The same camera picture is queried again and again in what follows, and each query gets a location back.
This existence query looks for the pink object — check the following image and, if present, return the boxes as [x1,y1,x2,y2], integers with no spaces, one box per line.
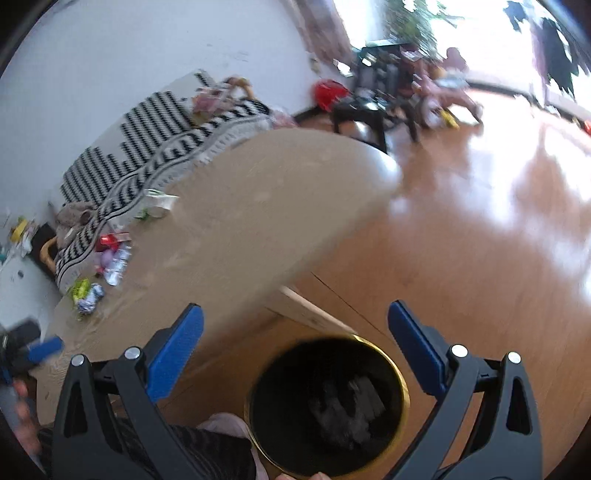
[416,46,485,125]

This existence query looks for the clutter on cabinet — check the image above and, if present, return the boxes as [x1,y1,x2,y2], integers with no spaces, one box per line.
[0,208,42,265]

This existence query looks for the black shelf unit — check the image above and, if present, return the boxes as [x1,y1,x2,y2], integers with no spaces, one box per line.
[353,41,430,102]

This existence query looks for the dark hanging clothes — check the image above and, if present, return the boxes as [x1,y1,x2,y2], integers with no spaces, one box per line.
[503,0,591,100]

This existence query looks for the brown plush toy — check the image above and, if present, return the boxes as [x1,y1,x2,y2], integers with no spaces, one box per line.
[55,202,98,247]

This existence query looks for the white cabinet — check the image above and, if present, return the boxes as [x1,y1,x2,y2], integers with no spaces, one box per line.
[0,249,63,326]

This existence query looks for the wooden table leg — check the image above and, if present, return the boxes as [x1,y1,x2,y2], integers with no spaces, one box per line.
[265,285,358,336]

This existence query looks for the cartoon printed bag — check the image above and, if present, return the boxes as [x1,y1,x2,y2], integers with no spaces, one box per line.
[191,78,256,125]

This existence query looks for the black white patterned blanket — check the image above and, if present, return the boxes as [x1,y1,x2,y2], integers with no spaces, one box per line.
[54,90,273,294]

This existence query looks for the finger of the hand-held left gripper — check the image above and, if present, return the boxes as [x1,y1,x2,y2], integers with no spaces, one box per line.
[25,336,64,365]

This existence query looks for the white green paper packaging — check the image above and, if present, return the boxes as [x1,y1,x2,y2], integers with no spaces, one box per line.
[134,188,180,220]

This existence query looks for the yellow green snack wrapper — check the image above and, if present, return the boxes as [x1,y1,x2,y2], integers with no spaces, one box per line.
[69,277,92,303]

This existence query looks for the silver blue snack wrapper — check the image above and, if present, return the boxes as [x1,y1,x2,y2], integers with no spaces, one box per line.
[76,282,106,315]

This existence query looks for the red ribbon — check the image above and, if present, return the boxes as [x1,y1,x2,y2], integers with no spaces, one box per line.
[95,232,132,252]

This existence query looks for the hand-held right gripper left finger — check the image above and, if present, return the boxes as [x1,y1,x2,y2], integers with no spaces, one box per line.
[52,303,209,480]

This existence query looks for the green house plant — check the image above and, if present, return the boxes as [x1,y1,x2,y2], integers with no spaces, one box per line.
[383,0,467,51]

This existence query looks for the clear plastic bottle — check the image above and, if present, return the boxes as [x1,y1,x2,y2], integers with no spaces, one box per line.
[103,243,134,287]

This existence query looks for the person's striped clothing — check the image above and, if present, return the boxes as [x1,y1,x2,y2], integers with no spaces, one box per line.
[37,413,267,480]

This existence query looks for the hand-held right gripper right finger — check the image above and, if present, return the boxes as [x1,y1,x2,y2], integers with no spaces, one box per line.
[388,301,544,480]

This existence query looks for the wooden sofa frame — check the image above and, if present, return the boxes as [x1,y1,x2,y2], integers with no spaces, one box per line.
[41,237,59,278]

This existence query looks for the red plastic object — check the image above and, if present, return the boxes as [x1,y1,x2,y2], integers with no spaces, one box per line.
[313,79,350,112]

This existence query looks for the black side table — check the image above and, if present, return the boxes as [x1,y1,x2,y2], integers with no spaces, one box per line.
[331,88,421,153]

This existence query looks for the black gold-rimmed trash bin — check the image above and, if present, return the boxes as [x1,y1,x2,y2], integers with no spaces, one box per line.
[244,336,411,479]

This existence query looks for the person's left hand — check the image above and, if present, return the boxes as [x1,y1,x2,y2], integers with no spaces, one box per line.
[9,378,44,462]

